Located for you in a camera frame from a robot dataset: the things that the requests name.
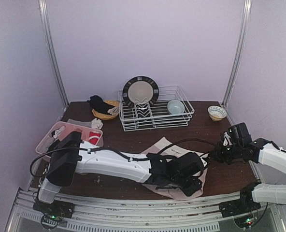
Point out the aluminium frame post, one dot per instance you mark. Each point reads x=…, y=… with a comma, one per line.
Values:
x=239, y=51
x=51, y=51

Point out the patterned ceramic bowl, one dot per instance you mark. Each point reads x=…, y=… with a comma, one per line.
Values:
x=217, y=113

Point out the pink plastic organizer box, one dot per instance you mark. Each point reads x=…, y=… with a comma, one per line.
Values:
x=60, y=131

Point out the aluminium front rail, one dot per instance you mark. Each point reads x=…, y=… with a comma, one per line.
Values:
x=203, y=214

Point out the black rimmed beige plate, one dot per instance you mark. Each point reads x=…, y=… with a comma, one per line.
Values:
x=140, y=89

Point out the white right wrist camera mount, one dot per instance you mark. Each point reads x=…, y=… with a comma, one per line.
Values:
x=226, y=139

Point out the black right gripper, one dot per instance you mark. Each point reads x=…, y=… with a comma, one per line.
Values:
x=217, y=154

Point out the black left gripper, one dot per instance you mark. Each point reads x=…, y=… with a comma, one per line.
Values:
x=190, y=184

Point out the right aluminium frame post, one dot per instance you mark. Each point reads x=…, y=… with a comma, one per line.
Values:
x=239, y=51

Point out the black sock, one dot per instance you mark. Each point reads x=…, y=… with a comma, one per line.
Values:
x=97, y=103

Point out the pink white underwear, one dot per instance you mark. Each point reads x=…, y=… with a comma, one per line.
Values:
x=167, y=148

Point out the white wire dish rack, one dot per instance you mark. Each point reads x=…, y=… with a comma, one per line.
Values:
x=144, y=116

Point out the light blue bowl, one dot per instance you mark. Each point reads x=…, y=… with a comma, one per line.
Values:
x=175, y=107

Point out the white beige striped sock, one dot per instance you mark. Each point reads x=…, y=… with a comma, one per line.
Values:
x=113, y=111

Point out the yellow plate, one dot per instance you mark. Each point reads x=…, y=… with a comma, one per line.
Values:
x=104, y=116

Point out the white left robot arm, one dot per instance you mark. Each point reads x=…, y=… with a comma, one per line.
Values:
x=74, y=156

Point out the left aluminium frame post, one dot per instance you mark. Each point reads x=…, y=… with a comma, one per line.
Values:
x=51, y=51

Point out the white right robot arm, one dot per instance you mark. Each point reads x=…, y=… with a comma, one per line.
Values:
x=269, y=159

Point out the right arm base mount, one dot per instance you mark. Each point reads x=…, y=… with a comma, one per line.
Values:
x=242, y=210

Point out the red rolled cloth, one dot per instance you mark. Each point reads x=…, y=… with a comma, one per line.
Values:
x=94, y=137

